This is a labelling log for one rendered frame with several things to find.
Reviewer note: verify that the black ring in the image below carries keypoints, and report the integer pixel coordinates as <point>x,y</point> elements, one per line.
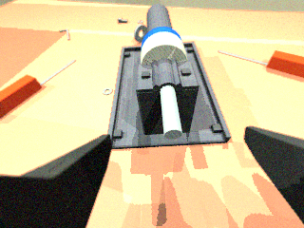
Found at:
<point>138,28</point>

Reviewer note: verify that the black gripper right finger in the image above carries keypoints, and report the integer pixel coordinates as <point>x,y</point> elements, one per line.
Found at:
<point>281,158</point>

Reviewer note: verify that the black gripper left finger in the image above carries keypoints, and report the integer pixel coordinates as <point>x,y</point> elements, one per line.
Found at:
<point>58,194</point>

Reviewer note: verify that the blue disc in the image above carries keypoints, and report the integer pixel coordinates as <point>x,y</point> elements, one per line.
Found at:
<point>157,30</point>

